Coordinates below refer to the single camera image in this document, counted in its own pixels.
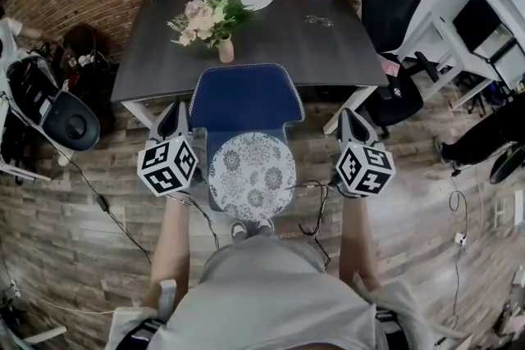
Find dark wooden table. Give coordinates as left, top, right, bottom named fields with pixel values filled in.
left=110, top=0, right=390, bottom=129

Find person's right forearm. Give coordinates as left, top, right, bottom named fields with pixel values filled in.
left=337, top=195, right=381, bottom=293

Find pink vase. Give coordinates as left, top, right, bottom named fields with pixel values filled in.
left=217, top=32, right=235, bottom=64

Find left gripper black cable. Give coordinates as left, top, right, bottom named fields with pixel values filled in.
left=175, top=195, right=223, bottom=250

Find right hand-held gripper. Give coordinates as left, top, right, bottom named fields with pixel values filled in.
left=335, top=107, right=397, bottom=199

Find white black floral cushion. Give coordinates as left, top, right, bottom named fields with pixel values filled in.
left=207, top=131, right=298, bottom=222

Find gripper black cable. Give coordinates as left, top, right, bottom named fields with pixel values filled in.
left=281, top=181, right=342, bottom=270
left=175, top=195, right=223, bottom=250

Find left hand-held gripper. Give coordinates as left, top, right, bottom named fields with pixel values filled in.
left=137, top=101, right=200, bottom=198

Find blue chair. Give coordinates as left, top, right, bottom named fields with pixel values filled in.
left=189, top=61, right=306, bottom=215

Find dark round wire basket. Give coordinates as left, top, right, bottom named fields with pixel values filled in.
left=60, top=23, right=121, bottom=96

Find black office chair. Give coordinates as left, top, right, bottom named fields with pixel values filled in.
left=359, top=0, right=441, bottom=139

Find eyeglasses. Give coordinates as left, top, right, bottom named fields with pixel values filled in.
left=304, top=14, right=335, bottom=28

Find person's left forearm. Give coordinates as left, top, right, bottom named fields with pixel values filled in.
left=146, top=198, right=194, bottom=309

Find person's grey shirt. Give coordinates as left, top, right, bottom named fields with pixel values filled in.
left=109, top=256, right=436, bottom=350

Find flower bouquet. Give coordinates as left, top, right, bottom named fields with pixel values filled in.
left=167, top=0, right=264, bottom=50

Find white table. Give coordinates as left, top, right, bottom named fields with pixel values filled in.
left=395, top=7, right=514, bottom=108

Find person's right shoe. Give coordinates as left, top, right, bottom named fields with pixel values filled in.
left=255, top=218, right=276, bottom=237

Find pink cloth piece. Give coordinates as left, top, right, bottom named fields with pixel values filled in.
left=378, top=54, right=402, bottom=78

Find grey black rounded machine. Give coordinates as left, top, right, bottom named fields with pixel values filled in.
left=5, top=54, right=102, bottom=153

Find person's grey trousers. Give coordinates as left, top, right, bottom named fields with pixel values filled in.
left=203, top=232, right=327, bottom=284

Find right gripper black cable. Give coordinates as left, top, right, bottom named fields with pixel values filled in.
left=281, top=181, right=342, bottom=270

